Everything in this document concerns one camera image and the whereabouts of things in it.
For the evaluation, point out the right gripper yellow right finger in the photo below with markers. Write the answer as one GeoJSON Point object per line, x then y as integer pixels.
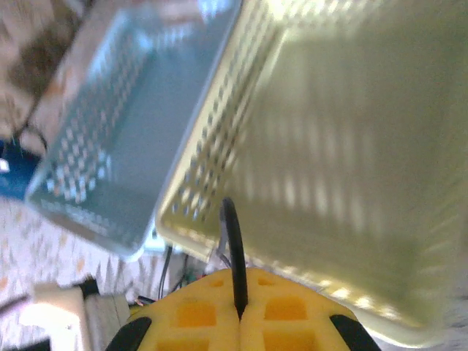
{"type": "Point", "coordinates": [289, 314]}

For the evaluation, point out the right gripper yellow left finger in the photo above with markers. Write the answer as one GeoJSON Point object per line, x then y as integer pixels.
{"type": "Point", "coordinates": [190, 314]}

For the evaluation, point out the yellow perforated plastic basket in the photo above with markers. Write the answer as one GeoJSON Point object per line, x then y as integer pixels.
{"type": "Point", "coordinates": [336, 146]}

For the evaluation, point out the blue perforated plastic basket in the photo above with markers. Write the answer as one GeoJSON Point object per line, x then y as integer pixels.
{"type": "Point", "coordinates": [146, 120]}

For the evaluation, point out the blue enamel mug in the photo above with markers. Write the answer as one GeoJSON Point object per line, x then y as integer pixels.
{"type": "Point", "coordinates": [16, 172]}

